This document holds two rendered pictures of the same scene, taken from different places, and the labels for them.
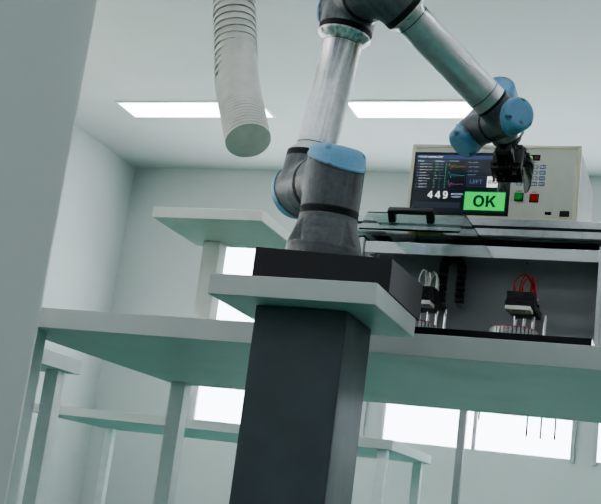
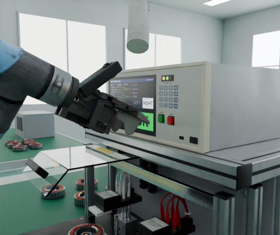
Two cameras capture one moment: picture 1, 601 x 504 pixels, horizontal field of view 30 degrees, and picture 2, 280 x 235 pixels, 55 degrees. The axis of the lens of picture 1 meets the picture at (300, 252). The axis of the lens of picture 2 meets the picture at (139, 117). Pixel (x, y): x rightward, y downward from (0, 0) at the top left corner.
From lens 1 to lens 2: 2.45 m
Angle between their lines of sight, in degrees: 39
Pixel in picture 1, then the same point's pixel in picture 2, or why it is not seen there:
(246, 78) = (135, 13)
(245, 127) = (131, 41)
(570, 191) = (197, 115)
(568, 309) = not seen: hidden behind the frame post
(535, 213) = (173, 136)
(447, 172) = (123, 94)
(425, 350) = not seen: outside the picture
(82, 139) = (200, 17)
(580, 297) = (237, 209)
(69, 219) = (200, 44)
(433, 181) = not seen: hidden behind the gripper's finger
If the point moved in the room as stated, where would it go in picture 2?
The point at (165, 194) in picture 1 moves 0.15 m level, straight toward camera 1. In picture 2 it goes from (233, 26) to (232, 25)
